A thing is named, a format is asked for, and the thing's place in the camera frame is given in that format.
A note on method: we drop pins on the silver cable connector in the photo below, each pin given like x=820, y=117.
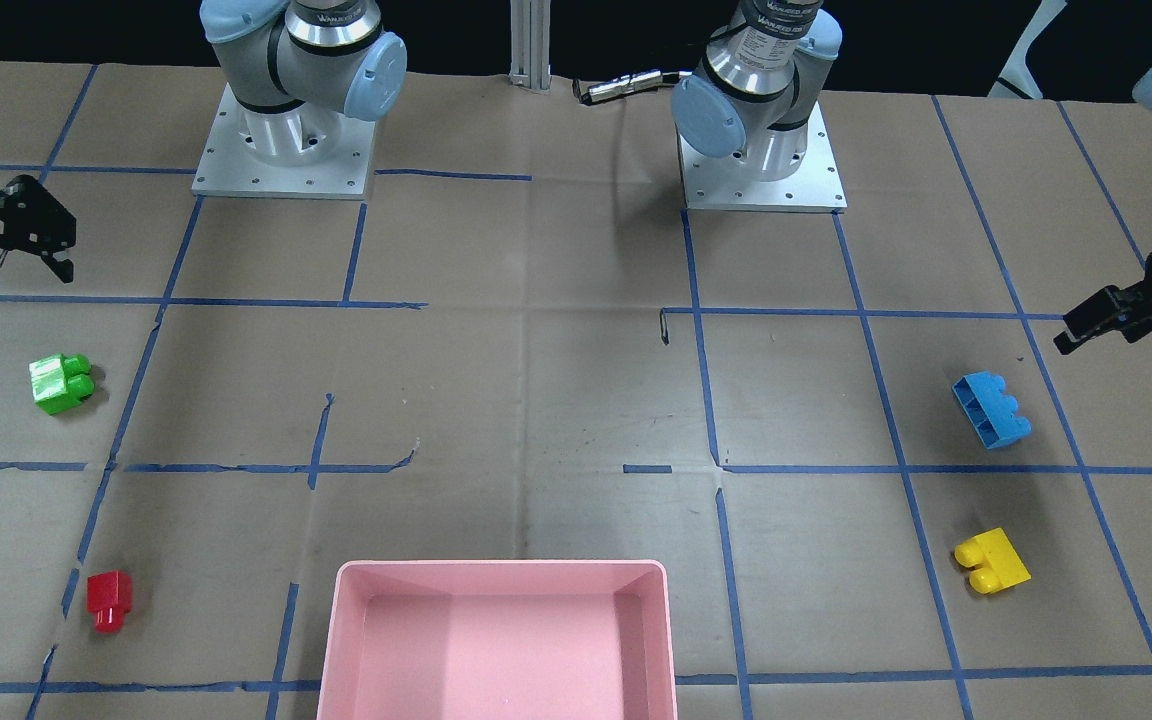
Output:
x=631, y=84

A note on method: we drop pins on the blue toy block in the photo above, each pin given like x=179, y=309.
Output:
x=993, y=413

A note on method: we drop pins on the aluminium frame post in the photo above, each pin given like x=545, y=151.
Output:
x=530, y=45

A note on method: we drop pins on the yellow toy block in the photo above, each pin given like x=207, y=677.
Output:
x=993, y=563

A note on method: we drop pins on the pink plastic box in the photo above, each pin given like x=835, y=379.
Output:
x=499, y=639

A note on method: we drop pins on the red toy block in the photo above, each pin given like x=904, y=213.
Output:
x=109, y=600

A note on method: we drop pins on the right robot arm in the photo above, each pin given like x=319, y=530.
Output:
x=307, y=82

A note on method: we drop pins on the green toy block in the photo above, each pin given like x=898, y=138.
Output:
x=60, y=382

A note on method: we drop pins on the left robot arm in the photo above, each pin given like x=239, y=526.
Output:
x=762, y=73

